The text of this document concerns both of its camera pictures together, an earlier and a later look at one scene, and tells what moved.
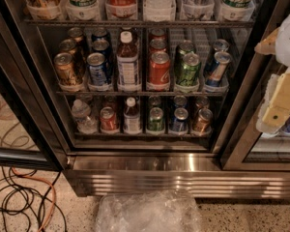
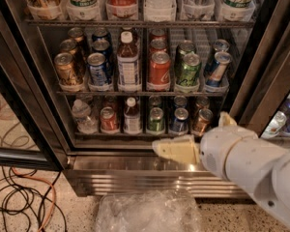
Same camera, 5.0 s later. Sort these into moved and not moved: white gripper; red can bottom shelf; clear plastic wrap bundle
Moved: white gripper
Not moved: red can bottom shelf; clear plastic wrap bundle
